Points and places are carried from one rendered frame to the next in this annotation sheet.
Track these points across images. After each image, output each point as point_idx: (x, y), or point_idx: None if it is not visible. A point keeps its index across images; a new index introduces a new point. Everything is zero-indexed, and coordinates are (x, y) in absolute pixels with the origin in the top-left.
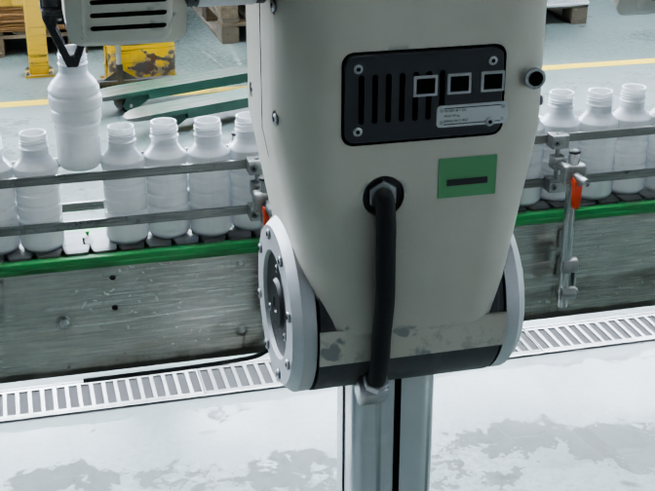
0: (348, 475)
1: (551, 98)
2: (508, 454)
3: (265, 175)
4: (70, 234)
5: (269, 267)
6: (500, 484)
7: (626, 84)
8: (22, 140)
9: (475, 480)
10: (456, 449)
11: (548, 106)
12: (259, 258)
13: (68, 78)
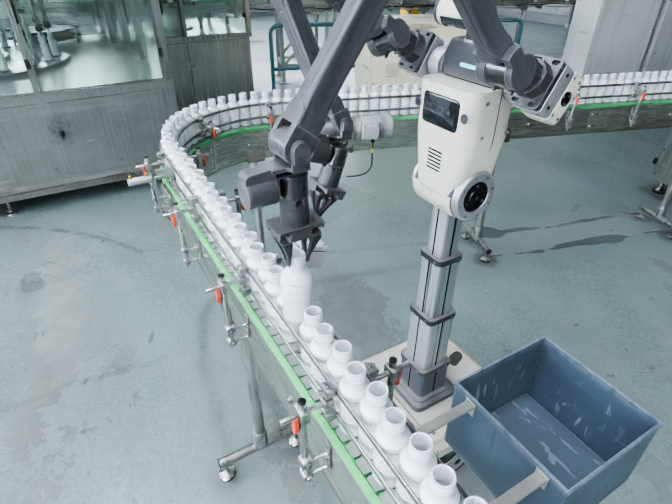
0: (456, 238)
1: (203, 182)
2: (43, 433)
3: (473, 164)
4: (293, 360)
5: (467, 193)
6: (75, 433)
7: (186, 167)
8: (321, 315)
9: (68, 446)
10: (30, 460)
11: (201, 187)
12: (461, 196)
13: (306, 267)
